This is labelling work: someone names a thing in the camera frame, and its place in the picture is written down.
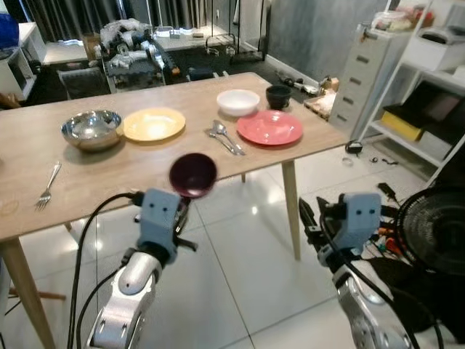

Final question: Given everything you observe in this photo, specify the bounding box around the dark purple bowl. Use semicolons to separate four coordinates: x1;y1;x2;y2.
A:
169;153;219;199

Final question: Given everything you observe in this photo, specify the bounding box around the light wooden table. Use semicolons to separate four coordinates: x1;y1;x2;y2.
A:
0;71;351;349

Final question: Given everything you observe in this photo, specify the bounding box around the small black charger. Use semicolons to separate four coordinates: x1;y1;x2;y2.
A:
344;140;365;156

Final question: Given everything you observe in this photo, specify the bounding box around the metal spoon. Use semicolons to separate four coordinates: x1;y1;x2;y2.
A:
212;119;247;156
205;128;238;156

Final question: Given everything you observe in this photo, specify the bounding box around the yellow plate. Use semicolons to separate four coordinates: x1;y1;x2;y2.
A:
121;107;187;143

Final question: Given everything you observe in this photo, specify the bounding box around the red plate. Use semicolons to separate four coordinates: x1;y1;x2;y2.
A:
235;109;305;148

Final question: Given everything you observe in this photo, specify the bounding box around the wooden crate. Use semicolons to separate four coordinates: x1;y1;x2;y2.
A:
303;76;341;122

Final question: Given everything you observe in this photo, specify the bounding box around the black floor fan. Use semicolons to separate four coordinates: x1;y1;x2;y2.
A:
362;186;465;344

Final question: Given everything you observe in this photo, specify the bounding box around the yellow box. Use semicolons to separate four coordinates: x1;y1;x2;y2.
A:
381;108;425;143

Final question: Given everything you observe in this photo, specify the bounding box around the white bowl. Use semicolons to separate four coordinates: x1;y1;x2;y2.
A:
216;89;262;119

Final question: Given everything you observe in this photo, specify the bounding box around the stainless steel bowl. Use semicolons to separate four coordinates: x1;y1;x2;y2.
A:
60;109;125;153

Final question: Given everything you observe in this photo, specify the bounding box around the small black cup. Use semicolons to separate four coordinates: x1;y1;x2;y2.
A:
264;84;294;111

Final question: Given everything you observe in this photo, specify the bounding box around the metal fork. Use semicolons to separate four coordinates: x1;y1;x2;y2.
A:
34;161;63;212

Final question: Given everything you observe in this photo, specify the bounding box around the white drawer tower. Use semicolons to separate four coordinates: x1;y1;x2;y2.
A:
347;22;409;144

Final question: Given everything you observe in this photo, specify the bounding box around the black storage bin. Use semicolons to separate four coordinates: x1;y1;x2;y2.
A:
402;80;464;137

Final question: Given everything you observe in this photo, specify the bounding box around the black chair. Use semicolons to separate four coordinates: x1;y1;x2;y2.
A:
56;66;112;101

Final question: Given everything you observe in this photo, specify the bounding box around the cluttered grey equipment cart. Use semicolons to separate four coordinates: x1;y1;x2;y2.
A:
97;19;180;89

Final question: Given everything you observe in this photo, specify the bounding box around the white shelf rack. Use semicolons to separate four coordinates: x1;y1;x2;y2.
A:
365;0;465;191

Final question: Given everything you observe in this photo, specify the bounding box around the white kitchen appliance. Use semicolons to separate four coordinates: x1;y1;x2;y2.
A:
404;26;465;73

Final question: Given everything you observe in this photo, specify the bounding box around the clear food bag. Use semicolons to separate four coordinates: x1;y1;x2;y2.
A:
371;8;416;34

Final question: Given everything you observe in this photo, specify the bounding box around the dark grey curtain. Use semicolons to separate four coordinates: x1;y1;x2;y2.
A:
20;0;147;41

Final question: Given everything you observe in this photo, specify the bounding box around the blue round object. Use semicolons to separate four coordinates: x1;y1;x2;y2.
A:
0;12;20;51

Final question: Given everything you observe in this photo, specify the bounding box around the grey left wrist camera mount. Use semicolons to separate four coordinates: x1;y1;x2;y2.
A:
136;188;192;265

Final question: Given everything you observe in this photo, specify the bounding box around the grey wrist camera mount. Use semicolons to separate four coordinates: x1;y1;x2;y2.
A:
136;188;192;265
333;192;384;253

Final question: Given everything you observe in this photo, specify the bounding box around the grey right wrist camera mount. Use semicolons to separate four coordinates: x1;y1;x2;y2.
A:
333;192;384;253

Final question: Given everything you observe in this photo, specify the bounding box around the black wire rack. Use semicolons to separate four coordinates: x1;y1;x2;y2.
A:
147;0;267;64

